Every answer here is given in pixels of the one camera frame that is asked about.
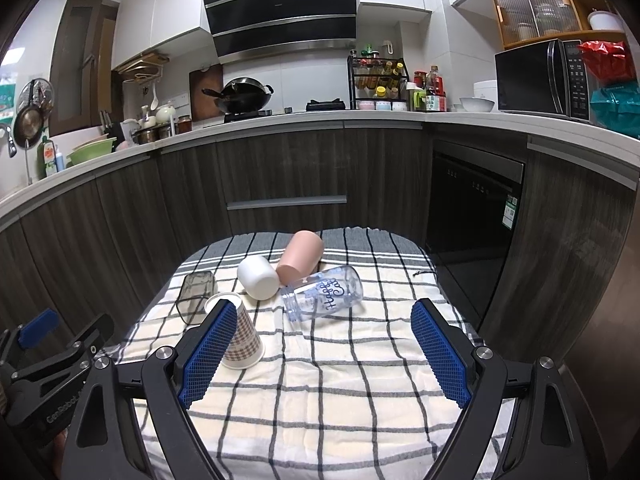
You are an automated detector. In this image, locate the wooden glass-door cabinet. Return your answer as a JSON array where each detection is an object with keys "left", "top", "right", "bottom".
[{"left": 489, "top": 0, "right": 629, "bottom": 51}]

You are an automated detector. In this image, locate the wood-grain drawer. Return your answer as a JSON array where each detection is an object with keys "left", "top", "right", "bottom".
[{"left": 223, "top": 129, "right": 349, "bottom": 237}]

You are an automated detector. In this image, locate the grey transparent cup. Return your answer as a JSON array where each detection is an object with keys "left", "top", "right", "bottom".
[{"left": 177, "top": 270, "right": 217, "bottom": 325}]

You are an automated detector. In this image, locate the wooden cutting board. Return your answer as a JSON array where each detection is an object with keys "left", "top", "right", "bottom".
[{"left": 188, "top": 64, "right": 225, "bottom": 122}]

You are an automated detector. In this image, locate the white cup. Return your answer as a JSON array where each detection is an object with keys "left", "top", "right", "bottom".
[{"left": 236, "top": 254, "right": 280, "bottom": 301}]

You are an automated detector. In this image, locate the checked cloth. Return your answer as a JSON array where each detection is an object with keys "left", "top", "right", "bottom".
[{"left": 107, "top": 227, "right": 517, "bottom": 480}]

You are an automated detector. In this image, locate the hanging frying pan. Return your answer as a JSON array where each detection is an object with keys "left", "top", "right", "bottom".
[{"left": 12, "top": 79, "right": 47, "bottom": 149}]

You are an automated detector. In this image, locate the plaid paper cup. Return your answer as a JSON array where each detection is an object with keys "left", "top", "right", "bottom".
[{"left": 204, "top": 291, "right": 265, "bottom": 371}]

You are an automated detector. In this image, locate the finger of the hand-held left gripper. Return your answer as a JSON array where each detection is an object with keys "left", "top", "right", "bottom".
[
  {"left": 12, "top": 313, "right": 116, "bottom": 392},
  {"left": 0, "top": 308, "right": 60, "bottom": 366}
]

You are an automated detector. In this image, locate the green basin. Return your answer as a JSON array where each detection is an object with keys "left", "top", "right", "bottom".
[{"left": 67, "top": 137, "right": 115, "bottom": 167}]

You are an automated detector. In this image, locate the gas stove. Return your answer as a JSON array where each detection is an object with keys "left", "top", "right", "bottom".
[{"left": 223, "top": 99, "right": 347, "bottom": 124}]

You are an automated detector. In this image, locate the black spice rack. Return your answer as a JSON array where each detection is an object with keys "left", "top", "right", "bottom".
[{"left": 347, "top": 54, "right": 410, "bottom": 111}]

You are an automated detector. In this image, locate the dark sauce bottle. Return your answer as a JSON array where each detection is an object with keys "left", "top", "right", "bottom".
[{"left": 425, "top": 65, "right": 442, "bottom": 112}]

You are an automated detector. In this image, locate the teal plastic bag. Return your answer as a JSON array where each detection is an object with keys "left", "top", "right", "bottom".
[{"left": 589, "top": 82, "right": 640, "bottom": 139}]

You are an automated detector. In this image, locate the white bowl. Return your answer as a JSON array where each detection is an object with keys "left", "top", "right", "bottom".
[{"left": 459, "top": 96, "right": 496, "bottom": 113}]

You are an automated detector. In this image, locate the pink cup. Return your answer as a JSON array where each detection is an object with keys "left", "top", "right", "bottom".
[{"left": 276, "top": 230, "right": 325, "bottom": 287}]

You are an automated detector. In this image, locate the black dishwasher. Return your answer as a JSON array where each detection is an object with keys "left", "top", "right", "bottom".
[{"left": 424, "top": 138, "right": 526, "bottom": 332}]

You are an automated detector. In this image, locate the wall rack of boards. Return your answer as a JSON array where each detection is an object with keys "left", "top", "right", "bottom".
[{"left": 117, "top": 50, "right": 170, "bottom": 84}]

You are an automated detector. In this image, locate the green dish soap bottle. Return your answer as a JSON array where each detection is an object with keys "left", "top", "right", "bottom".
[{"left": 38, "top": 135, "right": 59, "bottom": 179}]

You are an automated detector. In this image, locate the white countertop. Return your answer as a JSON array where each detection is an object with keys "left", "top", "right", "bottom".
[{"left": 0, "top": 107, "right": 640, "bottom": 232}]

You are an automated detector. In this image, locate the white pot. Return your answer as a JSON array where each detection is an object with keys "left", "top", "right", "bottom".
[{"left": 587, "top": 8, "right": 624, "bottom": 31}]

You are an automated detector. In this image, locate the red plastic bag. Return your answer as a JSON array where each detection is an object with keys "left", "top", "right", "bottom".
[{"left": 577, "top": 40, "right": 629, "bottom": 86}]

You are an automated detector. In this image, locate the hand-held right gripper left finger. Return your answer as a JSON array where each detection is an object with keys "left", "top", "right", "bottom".
[{"left": 60, "top": 298, "right": 238, "bottom": 480}]

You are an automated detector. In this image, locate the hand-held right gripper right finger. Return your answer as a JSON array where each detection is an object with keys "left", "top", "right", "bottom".
[{"left": 410, "top": 298, "right": 584, "bottom": 480}]

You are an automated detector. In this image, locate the black microwave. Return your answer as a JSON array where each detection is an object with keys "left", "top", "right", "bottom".
[{"left": 494, "top": 38, "right": 599, "bottom": 123}]

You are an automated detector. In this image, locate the black range hood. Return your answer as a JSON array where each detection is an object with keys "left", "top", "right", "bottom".
[{"left": 201, "top": 0, "right": 359, "bottom": 59}]

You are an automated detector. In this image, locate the black wok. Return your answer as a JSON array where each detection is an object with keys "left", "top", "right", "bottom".
[{"left": 202, "top": 76, "right": 275, "bottom": 114}]

